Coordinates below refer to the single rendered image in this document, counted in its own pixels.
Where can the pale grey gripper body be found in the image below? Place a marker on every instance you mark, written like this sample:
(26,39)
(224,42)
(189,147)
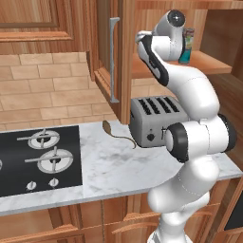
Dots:
(143,34)

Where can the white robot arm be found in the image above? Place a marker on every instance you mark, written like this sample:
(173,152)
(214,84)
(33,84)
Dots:
(193,95)

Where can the wooden cabinet shelf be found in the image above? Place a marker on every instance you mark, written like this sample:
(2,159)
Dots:
(205,65)

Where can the wooden base cabinet door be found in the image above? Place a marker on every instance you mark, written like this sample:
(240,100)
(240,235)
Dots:
(38,235)

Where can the teal and green can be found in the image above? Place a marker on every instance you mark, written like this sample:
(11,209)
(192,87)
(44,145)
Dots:
(189,44)

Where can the silver four-slot toaster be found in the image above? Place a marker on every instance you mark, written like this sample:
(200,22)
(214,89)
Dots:
(148,126)

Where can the brown wooden ladle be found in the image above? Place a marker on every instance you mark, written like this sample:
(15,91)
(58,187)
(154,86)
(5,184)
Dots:
(107,126)

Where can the silver hob knob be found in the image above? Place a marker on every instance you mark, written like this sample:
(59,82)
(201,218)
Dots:
(53,182)
(31,185)

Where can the black gas hob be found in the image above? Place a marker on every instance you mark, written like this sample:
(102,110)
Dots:
(19,171)

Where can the wooden drawer front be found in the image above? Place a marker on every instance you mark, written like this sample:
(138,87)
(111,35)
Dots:
(126,218)

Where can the black appliance front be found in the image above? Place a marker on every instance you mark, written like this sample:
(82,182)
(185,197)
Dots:
(235,215)

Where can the wooden wall cabinet door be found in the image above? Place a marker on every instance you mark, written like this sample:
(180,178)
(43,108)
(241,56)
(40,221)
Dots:
(38,19)

